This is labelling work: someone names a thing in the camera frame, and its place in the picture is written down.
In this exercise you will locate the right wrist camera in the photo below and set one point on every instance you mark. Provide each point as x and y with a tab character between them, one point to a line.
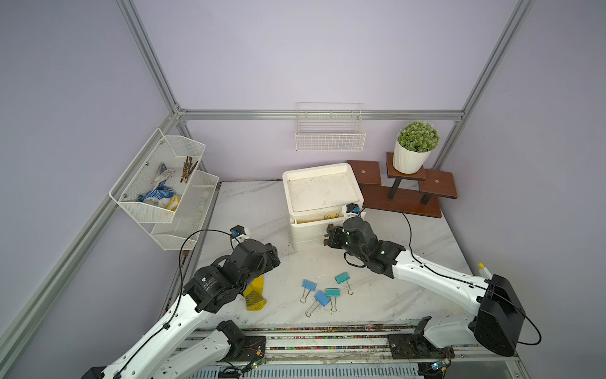
354	210

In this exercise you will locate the teal binder clip lower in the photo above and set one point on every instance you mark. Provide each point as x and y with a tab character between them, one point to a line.
333	294

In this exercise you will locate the white mesh two-tier shelf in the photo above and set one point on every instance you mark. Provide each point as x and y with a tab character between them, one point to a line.
171	230

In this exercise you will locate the yellow rubber glove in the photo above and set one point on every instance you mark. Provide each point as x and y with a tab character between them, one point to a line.
254	295

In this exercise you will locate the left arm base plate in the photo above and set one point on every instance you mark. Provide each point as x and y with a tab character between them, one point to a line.
243	347

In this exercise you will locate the wooden clothespins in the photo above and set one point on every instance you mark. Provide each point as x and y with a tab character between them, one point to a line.
188	168

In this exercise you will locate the green potted plant white pot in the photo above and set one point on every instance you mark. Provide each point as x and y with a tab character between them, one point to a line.
414	144

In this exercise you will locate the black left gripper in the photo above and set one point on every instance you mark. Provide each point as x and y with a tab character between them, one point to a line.
271	259

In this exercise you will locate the blue white cloth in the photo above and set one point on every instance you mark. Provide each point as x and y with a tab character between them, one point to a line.
161	195

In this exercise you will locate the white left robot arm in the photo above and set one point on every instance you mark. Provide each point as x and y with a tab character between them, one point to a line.
210	288

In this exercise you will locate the brown wooden stepped stand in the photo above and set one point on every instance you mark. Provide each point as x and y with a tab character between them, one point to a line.
417	194

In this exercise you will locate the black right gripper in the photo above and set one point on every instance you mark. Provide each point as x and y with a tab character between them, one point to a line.
335	235

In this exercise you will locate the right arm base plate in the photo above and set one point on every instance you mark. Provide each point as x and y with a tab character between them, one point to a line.
415	345

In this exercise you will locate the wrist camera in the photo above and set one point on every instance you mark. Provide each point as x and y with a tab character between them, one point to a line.
354	210
239	233

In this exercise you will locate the teal binder clip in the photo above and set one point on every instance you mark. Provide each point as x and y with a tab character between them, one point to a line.
343	279
333	294

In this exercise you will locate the white three-drawer cabinet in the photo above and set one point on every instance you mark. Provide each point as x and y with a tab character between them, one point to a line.
314	192

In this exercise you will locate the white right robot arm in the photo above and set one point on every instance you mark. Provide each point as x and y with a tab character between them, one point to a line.
493	316

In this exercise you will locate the blue binder clip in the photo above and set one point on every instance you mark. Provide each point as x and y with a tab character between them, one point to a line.
308	288
320	300

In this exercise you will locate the white wire wall basket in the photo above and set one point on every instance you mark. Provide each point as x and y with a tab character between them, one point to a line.
329	127

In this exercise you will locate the teal binder clip upper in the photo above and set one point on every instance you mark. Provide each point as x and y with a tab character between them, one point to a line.
343	279

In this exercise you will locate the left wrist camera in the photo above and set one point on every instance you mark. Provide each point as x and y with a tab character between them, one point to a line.
239	233

